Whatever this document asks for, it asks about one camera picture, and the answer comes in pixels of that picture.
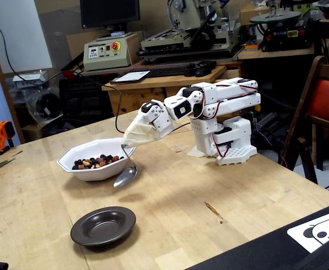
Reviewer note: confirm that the orange and black tool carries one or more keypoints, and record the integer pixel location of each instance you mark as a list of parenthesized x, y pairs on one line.
[(2, 135)]

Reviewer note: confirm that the white panda sticker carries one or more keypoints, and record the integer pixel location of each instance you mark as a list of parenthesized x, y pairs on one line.
[(316, 233)]

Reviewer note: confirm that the small orange box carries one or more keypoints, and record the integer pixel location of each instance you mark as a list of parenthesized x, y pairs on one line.
[(252, 45)]

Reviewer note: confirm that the white paper sheet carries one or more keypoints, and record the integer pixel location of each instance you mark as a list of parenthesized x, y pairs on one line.
[(131, 76)]

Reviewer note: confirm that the beige tape flap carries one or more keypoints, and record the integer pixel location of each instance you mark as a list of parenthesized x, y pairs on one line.
[(195, 153)]

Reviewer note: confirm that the wooden chair with red cushion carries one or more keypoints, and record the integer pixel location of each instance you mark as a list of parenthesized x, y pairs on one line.
[(327, 98)]

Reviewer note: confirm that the black handheld device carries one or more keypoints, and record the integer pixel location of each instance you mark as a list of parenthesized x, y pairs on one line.
[(200, 69)]

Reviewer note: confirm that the beige milling machine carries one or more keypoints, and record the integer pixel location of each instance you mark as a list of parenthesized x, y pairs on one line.
[(186, 17)]

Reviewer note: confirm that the brown cardboard box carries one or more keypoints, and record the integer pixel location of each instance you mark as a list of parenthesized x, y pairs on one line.
[(251, 12)]

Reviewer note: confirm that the wooden workbench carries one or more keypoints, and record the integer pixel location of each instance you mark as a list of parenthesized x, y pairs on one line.
[(136, 98)]

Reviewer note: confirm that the small black plate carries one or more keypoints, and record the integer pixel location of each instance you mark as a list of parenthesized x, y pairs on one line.
[(103, 226)]

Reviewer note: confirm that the small white box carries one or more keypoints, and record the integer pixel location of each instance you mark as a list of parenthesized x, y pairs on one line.
[(29, 77)]

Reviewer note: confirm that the black storage crate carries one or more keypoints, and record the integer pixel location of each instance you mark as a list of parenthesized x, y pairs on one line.
[(82, 98)]

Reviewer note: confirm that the white board panel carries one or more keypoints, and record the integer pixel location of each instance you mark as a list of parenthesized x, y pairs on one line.
[(18, 33)]

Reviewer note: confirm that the wooden shelf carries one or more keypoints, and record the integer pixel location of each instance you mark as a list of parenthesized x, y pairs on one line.
[(265, 54)]

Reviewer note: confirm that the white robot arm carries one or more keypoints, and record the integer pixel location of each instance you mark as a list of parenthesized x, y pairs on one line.
[(231, 98)]

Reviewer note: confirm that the black keyboard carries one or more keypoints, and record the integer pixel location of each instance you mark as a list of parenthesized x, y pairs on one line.
[(161, 72)]

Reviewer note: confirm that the black scroll saw machine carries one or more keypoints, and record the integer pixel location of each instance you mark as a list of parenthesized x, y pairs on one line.
[(282, 33)]

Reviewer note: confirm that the metal spoon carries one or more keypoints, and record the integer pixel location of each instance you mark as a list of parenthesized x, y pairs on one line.
[(125, 177)]

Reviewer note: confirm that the black computer monitor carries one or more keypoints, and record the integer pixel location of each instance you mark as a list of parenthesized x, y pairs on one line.
[(109, 12)]

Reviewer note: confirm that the plastic bag with black spool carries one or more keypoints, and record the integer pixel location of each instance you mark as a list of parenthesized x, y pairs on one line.
[(47, 105)]

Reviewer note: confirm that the white octagonal bowl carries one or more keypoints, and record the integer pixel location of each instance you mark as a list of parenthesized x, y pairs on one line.
[(96, 175)]

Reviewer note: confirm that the trail mix pile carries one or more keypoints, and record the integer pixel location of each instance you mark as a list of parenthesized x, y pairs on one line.
[(96, 162)]

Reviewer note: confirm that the black laptop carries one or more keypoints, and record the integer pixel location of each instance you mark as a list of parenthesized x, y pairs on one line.
[(251, 253)]

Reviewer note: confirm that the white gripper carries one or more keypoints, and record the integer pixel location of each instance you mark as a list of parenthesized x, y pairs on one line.
[(159, 122)]

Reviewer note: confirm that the beige control box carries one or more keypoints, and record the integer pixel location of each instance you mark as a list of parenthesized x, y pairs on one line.
[(108, 53)]

